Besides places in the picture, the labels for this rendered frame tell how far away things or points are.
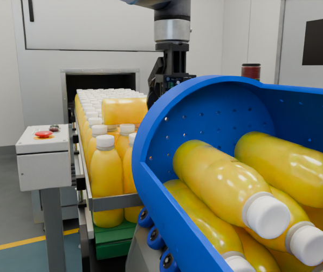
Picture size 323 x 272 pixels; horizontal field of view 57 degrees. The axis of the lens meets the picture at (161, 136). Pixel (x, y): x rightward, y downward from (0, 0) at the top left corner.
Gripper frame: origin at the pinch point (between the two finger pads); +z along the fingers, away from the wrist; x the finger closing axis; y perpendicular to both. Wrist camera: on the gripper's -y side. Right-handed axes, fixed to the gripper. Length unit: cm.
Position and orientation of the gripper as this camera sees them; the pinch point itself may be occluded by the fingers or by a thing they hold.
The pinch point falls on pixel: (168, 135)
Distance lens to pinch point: 68.9
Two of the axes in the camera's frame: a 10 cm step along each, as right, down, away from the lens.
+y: 2.9, 2.1, -9.3
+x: 9.6, -0.6, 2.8
